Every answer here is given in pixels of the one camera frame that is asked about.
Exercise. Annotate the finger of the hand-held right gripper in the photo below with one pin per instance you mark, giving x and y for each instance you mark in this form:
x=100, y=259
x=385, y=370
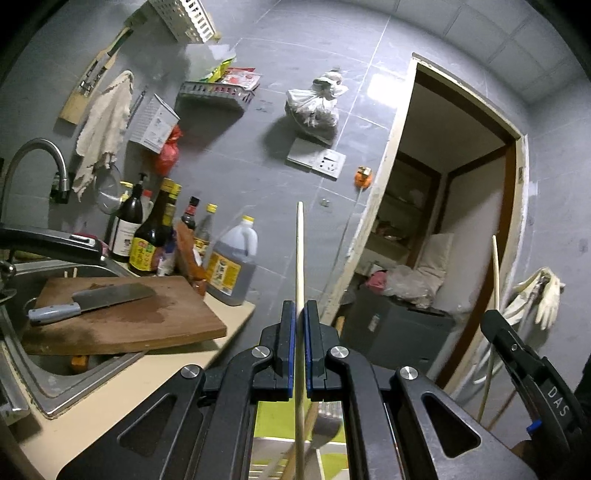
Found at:
x=549, y=397

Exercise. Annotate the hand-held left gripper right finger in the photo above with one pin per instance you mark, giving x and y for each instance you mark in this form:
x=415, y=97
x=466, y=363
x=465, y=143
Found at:
x=308, y=355

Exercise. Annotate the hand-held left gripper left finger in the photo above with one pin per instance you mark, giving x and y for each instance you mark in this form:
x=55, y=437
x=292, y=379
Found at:
x=290, y=355

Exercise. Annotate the metal spoon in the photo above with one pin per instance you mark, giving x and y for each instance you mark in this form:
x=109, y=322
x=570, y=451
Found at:
x=328, y=424

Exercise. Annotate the white plastic utensil basket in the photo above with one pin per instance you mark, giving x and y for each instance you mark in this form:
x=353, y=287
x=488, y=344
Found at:
x=330, y=464

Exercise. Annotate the grey cabinet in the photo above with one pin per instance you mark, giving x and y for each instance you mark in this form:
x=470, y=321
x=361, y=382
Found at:
x=401, y=332

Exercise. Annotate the cream rubber gloves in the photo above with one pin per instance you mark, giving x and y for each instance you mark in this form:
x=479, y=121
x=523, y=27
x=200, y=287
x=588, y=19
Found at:
x=549, y=300

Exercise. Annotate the large cooking oil jug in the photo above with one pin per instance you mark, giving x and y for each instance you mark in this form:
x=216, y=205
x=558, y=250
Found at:
x=231, y=272

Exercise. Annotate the clear plastic bag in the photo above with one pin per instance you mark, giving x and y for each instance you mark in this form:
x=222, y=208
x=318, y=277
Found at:
x=413, y=286

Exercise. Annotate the brown wooden board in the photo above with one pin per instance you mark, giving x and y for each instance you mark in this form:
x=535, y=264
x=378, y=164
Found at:
x=189, y=258

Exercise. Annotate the yellow-capped sauce bottle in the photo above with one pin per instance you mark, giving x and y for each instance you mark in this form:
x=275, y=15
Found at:
x=205, y=235

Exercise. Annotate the wooden cutting board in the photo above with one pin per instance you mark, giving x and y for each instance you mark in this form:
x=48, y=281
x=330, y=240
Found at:
x=138, y=327

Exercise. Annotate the white pillow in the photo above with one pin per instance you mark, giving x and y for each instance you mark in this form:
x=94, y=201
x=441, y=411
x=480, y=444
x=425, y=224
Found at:
x=436, y=256

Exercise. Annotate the wooden shelf unit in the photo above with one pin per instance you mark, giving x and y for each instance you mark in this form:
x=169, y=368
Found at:
x=401, y=207

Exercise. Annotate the soy sauce bottle yellow label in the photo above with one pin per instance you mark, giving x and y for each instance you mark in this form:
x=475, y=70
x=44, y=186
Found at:
x=147, y=244

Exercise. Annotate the dark bottle with white label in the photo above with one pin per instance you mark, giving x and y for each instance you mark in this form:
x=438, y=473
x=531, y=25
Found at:
x=127, y=230

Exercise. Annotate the red plastic bag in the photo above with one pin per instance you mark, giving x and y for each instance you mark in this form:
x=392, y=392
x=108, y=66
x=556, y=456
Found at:
x=168, y=152

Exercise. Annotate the hanging plastic bag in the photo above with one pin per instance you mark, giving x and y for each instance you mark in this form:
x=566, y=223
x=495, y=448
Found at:
x=314, y=113

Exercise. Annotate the steel kitchen sink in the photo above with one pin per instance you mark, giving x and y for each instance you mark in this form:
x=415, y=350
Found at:
x=41, y=369

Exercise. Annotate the white cardboard box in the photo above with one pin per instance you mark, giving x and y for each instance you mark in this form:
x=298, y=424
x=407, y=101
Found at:
x=154, y=124

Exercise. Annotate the snack packets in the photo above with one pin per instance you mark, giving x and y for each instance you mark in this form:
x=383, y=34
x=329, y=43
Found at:
x=235, y=76

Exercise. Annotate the white hanging towel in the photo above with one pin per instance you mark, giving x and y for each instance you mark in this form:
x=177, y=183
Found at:
x=104, y=129

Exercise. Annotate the metal kitchen faucet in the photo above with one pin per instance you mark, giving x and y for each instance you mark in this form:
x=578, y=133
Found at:
x=41, y=147

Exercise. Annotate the wooden knife holder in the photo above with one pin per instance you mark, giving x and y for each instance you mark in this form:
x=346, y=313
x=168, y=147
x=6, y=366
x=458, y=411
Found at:
x=87, y=78

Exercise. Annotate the orange wall hook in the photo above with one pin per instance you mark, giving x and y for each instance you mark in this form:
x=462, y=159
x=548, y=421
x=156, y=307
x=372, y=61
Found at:
x=364, y=177

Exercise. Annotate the grey wall switch plate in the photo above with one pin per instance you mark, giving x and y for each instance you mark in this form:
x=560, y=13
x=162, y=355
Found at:
x=302, y=153

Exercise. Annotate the wooden door frame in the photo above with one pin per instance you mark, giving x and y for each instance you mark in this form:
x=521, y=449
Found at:
x=392, y=138

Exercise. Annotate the grey wall rack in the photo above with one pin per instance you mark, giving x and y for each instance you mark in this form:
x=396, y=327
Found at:
x=212, y=94

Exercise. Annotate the white wall basket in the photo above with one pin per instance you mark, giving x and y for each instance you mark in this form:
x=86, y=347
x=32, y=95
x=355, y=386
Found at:
x=180, y=18

